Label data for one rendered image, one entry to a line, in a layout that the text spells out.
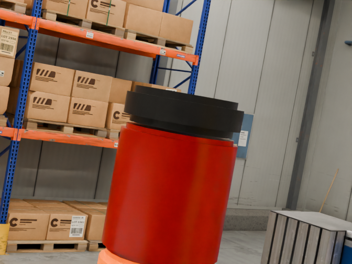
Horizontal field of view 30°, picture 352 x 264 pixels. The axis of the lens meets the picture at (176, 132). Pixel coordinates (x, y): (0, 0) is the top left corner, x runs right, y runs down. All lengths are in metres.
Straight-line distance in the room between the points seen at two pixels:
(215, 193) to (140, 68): 10.71
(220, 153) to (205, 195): 0.02
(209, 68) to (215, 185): 11.66
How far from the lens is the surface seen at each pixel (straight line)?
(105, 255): 0.28
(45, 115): 8.68
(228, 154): 0.26
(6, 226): 8.60
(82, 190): 10.71
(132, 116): 0.27
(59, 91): 8.74
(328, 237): 2.03
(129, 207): 0.26
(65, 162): 10.44
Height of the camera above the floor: 2.34
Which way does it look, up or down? 3 degrees down
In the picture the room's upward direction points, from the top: 10 degrees clockwise
